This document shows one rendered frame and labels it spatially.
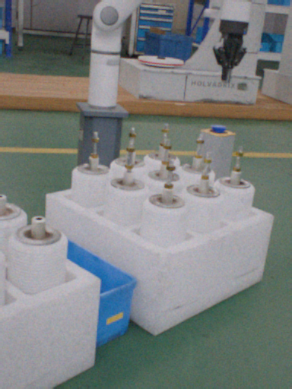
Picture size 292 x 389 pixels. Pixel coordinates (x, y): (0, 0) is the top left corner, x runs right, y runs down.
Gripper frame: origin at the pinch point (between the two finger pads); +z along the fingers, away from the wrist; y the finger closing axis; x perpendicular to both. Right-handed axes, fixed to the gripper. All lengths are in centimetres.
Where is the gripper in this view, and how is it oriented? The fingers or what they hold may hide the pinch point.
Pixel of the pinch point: (226, 75)
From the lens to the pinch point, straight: 144.3
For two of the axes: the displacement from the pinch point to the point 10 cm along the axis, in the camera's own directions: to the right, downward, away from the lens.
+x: -7.0, -3.0, 6.4
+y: 7.1, -1.7, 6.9
